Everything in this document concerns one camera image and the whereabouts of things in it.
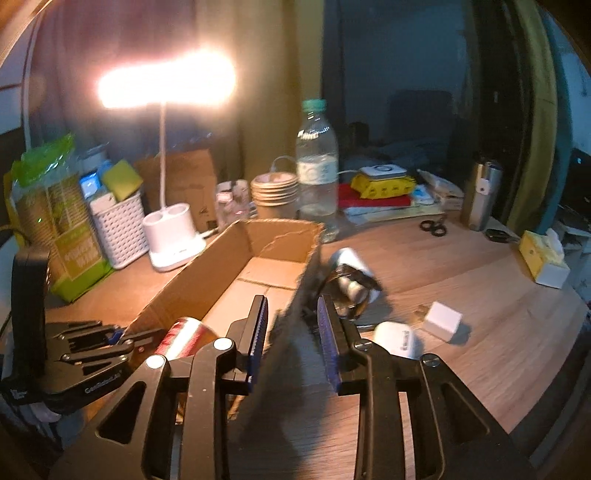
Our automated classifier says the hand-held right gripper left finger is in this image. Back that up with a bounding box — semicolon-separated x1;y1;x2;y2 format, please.
48;295;270;480

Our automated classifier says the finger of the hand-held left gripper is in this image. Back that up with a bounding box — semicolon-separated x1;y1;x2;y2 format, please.
59;338;138;368
45;320;125;347

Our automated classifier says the clear plastic water bottle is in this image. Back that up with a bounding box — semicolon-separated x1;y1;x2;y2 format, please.
295;99;341;243

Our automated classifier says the black key fob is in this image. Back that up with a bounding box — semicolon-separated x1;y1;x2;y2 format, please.
485;227;520;244

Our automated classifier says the white desk lamp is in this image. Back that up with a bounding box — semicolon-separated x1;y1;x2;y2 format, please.
96;53;237;272

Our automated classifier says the white earbuds case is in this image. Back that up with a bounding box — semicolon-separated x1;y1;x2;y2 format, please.
373;320;424;361

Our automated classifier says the red folder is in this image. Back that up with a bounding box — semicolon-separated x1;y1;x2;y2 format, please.
337;182;411;209

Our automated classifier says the red drink can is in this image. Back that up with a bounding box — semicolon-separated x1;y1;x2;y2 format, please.
154;317;221;366

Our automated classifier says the pale paper folder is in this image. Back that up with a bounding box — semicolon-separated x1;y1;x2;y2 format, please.
344;202;447;227

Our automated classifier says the yellow tissue box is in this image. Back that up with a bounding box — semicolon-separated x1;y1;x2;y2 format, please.
518;228;571;289

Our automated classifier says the steel tumbler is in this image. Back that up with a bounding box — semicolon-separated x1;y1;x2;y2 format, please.
463;157;504;232

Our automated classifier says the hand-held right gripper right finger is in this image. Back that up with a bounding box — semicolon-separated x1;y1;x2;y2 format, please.
317;294;539;480

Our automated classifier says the yellow packet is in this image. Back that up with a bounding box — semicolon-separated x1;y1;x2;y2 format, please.
350;173;419;200

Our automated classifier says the olive curtain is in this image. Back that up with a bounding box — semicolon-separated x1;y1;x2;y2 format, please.
194;0;325;176

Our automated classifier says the stack of kraft paper bowls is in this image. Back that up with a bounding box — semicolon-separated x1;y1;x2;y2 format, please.
250;173;300;220

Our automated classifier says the white wrapped packet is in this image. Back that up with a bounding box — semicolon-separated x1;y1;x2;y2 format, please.
417;168;465;211

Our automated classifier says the brown cardboard lamp package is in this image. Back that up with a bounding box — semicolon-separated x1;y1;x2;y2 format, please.
134;148;219;232

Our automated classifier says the white and silver cylinder gadget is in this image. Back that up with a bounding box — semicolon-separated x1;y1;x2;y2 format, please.
318;247;384;324

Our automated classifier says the printed glass cup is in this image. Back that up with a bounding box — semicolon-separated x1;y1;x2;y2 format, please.
216;179;253;227

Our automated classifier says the blue packet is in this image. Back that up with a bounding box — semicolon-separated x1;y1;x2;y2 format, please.
79;159;114;200

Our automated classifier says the yellow-green sponge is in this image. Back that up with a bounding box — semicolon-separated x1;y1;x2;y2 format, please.
102;159;144;202

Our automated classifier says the cardboard box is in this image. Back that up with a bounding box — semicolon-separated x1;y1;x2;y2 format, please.
122;219;334;480

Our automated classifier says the olive hanging garment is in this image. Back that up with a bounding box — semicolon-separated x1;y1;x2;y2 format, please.
508;0;562;222

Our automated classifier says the white round charger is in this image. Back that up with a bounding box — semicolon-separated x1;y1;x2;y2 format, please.
360;163;408;179

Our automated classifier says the white woven plastic basket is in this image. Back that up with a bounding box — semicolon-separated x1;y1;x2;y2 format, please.
89;191;151;270

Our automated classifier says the green paper cup packet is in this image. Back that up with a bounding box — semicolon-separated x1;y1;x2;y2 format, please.
4;134;114;304

